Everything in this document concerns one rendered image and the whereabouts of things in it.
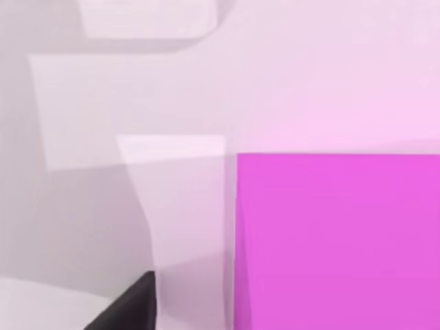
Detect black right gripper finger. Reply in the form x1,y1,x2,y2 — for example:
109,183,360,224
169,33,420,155
82,270,159,330

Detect magenta box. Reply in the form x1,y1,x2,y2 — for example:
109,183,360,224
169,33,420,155
233,153,440,330

